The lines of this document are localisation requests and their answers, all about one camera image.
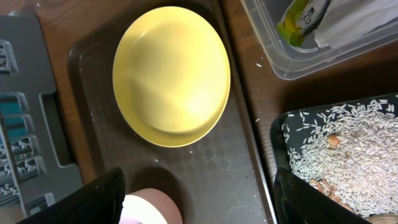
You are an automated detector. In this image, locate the yellow plate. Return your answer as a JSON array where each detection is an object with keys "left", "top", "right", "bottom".
[{"left": 112, "top": 6, "right": 231, "bottom": 147}]

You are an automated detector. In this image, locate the light blue bowl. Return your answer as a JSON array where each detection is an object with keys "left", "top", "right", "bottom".
[{"left": 1, "top": 94, "right": 32, "bottom": 144}]

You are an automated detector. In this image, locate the white napkin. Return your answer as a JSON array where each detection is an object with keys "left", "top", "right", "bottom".
[{"left": 315, "top": 0, "right": 397, "bottom": 49}]

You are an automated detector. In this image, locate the white pink bowl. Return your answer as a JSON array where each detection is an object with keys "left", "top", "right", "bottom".
[{"left": 119, "top": 189, "right": 183, "bottom": 224}]

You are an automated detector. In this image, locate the clear plastic bin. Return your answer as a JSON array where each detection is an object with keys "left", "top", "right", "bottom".
[{"left": 241, "top": 0, "right": 397, "bottom": 80}]

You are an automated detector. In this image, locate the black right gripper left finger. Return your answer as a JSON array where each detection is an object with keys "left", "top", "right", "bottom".
[{"left": 19, "top": 167, "right": 126, "bottom": 224}]

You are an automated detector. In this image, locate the green snack wrapper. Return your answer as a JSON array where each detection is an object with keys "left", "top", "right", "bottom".
[{"left": 275, "top": 0, "right": 331, "bottom": 47}]

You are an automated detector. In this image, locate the grey dishwasher rack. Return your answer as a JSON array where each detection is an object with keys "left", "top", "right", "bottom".
[{"left": 1, "top": 11, "right": 83, "bottom": 218}]

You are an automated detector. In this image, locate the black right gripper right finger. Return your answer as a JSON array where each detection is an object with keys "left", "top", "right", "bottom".
[{"left": 274, "top": 168, "right": 368, "bottom": 224}]

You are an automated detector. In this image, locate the dark brown tray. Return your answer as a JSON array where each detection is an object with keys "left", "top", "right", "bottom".
[{"left": 68, "top": 1, "right": 276, "bottom": 223}]

